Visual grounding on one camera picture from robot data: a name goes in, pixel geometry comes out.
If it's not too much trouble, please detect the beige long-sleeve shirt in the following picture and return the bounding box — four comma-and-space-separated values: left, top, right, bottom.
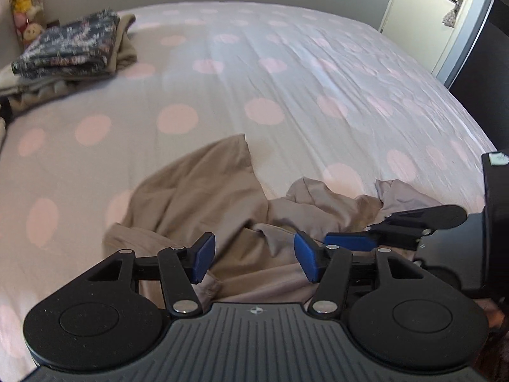
103, 135, 436, 305

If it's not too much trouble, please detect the polka dot bed sheet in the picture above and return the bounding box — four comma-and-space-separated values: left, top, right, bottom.
1, 3, 493, 381

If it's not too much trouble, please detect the white door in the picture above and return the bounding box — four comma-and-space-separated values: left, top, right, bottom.
380, 0, 472, 75

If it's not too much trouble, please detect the tan folded garment under stack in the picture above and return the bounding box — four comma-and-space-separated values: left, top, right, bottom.
1, 11, 137, 117

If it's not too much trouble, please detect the dark floral folded garment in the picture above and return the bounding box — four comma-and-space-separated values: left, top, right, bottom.
11, 10, 120, 79

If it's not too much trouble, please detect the hanging plush toy organizer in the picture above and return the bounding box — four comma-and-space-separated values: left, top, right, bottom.
10, 0, 46, 48

